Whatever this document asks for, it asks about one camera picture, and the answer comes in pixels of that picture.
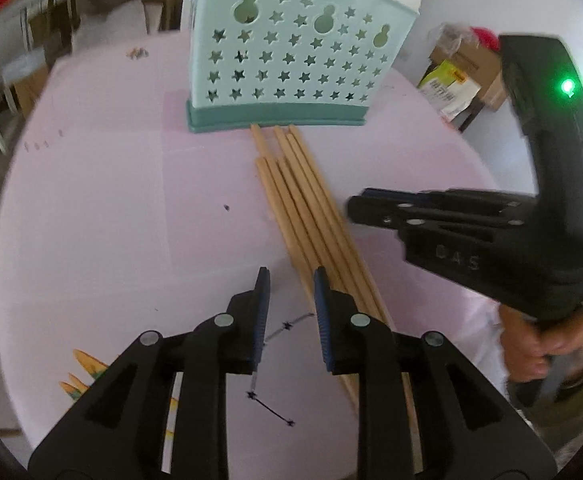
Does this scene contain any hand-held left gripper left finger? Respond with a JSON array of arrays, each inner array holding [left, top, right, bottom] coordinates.
[[28, 266, 272, 480]]

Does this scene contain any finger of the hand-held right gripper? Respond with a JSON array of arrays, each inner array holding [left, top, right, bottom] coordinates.
[[347, 196, 525, 229], [363, 188, 537, 209]]

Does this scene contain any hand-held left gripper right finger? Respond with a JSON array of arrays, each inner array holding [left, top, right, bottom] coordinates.
[[313, 266, 557, 480]]

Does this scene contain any bundle of wooden chopsticks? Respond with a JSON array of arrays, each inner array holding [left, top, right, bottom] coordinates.
[[250, 122, 422, 476]]

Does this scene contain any teal star-cut utensil holder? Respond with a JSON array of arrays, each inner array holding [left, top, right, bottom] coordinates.
[[186, 0, 419, 134]]

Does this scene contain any person's right hand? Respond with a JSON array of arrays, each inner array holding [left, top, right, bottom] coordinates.
[[499, 303, 583, 384]]

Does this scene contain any white and yellow rice bag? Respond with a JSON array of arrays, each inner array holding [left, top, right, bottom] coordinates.
[[418, 59, 483, 123]]

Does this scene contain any large cardboard box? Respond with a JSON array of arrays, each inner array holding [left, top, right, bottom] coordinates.
[[429, 35, 510, 112]]

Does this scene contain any red bag on box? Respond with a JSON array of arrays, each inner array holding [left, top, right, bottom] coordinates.
[[471, 27, 503, 52]]

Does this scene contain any clear plastic bag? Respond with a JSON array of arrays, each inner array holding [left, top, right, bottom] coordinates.
[[429, 22, 472, 47]]

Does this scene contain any plastic wrapped box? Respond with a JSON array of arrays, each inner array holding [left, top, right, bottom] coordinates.
[[1, 55, 53, 116]]

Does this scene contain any long white side table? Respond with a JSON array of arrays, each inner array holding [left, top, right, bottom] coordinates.
[[0, 0, 168, 157]]

